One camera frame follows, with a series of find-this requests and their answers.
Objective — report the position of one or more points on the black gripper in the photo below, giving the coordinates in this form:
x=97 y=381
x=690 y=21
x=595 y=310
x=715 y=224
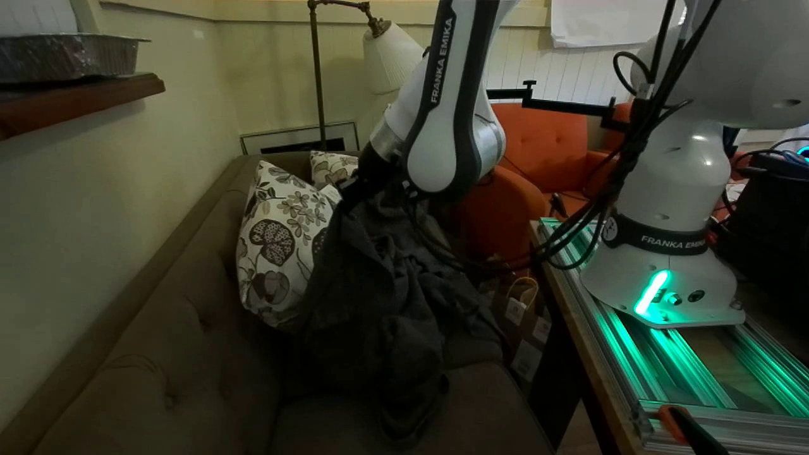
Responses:
x=378 y=175

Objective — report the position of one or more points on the dark grey blanket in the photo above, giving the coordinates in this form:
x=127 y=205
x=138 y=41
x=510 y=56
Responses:
x=387 y=311

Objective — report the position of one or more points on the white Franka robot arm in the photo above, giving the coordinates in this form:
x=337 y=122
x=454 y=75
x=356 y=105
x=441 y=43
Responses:
x=672 y=193

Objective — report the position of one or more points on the small floral print pillow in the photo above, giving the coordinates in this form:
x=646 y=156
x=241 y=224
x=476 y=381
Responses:
x=332 y=169

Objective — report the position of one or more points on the floor lamp with white shade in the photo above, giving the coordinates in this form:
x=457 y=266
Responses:
x=389 y=60

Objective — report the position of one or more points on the large floral print pillow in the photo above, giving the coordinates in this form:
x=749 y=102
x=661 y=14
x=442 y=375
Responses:
x=282 y=244

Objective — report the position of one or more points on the orange armchair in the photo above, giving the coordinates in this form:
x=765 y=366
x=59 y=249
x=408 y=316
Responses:
x=546 y=152

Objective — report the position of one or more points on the brown bag with white labels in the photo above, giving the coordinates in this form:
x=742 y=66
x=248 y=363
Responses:
x=522 y=325

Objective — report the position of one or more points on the white hanging sheet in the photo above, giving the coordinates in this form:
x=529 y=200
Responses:
x=615 y=24

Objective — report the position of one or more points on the brown tufted sofa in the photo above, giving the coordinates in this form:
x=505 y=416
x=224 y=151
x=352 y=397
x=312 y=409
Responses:
x=153 y=363

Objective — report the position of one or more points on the dark wooden shelf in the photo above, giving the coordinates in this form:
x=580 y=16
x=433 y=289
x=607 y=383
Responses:
x=76 y=98

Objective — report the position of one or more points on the aluminium foil tray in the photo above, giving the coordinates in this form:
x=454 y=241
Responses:
x=64 y=56

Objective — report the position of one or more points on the black equipment case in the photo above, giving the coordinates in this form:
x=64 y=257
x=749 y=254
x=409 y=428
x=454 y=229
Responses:
x=771 y=210

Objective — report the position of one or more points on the dark picture frame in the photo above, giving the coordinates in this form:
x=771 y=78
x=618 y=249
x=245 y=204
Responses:
x=293 y=141

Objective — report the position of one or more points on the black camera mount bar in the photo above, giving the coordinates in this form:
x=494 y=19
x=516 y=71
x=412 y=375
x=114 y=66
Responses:
x=565 y=102

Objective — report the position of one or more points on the aluminium extrusion base frame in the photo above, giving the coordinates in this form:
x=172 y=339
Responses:
x=715 y=381

